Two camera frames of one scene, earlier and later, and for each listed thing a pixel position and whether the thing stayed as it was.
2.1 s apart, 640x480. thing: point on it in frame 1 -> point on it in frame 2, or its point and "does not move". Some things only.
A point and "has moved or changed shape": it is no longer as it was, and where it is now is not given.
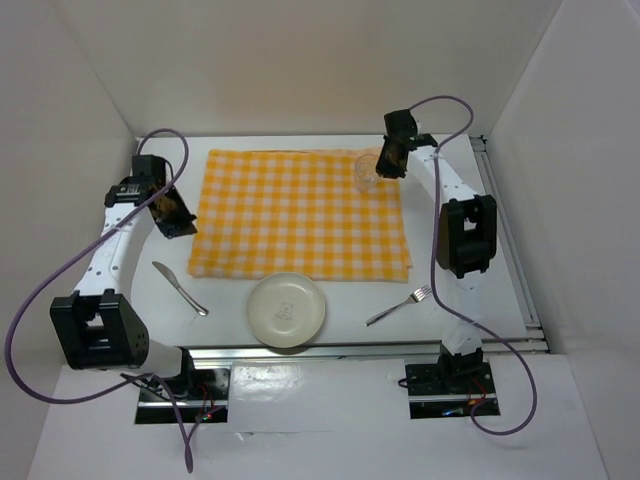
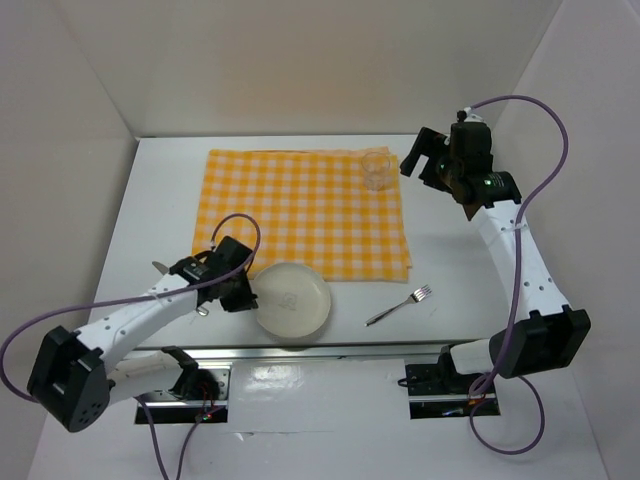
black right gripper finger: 172,215 -> 238,296
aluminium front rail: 340,355 does not move
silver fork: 416,296 does not move
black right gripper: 383,168 -> 432,144
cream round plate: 285,310 has moved or changed shape
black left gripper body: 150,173 -> 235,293
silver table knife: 169,273 does not move
